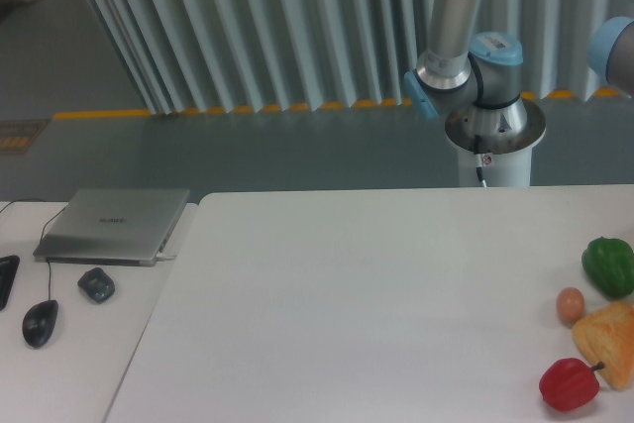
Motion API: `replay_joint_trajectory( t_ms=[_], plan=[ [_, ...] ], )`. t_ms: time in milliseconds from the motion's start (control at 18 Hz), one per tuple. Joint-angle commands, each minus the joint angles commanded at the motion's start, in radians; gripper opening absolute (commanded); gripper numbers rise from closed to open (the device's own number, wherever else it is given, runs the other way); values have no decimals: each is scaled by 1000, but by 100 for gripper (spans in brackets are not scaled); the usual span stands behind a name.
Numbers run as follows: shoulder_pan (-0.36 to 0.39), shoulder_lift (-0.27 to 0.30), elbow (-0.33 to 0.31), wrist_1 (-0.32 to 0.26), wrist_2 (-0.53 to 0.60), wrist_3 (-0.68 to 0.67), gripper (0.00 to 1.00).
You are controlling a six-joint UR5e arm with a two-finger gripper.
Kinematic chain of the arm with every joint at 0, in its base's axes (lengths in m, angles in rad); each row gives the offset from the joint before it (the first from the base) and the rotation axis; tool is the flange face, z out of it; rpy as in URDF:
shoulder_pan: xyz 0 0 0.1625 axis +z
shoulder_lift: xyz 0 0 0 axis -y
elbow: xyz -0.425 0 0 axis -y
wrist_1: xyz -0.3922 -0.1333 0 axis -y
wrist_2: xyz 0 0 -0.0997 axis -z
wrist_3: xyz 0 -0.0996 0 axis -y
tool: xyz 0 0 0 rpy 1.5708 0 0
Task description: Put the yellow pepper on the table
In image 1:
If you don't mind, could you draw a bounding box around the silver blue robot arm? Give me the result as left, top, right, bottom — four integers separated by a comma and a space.
404, 0, 633, 156

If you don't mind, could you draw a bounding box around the green bell pepper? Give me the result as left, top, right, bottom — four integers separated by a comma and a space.
581, 237, 633, 300

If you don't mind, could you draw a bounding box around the red bell pepper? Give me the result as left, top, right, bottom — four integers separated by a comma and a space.
538, 358, 605, 412

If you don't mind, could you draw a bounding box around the silver closed laptop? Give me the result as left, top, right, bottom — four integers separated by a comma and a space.
34, 188, 189, 265

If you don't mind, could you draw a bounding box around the grey pleated curtain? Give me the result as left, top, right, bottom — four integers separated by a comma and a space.
88, 0, 633, 114

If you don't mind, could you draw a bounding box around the dark grey round controller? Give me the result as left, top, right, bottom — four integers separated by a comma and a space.
77, 267, 116, 304

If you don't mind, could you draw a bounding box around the brown egg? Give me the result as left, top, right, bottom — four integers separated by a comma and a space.
556, 287, 585, 327

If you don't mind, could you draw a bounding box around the black computer mouse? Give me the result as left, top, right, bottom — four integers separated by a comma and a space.
22, 299, 58, 349

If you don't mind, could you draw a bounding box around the black keyboard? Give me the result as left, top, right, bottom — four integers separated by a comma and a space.
0, 255, 20, 311

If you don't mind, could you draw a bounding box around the toasted bread slice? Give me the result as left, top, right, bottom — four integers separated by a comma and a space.
572, 301, 633, 391

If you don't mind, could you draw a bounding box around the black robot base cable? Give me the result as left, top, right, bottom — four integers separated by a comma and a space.
474, 133, 489, 189

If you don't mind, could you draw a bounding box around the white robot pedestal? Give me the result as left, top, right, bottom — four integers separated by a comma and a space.
454, 146, 532, 187

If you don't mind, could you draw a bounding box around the black mouse cable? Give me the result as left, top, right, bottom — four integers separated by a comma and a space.
0, 198, 73, 303

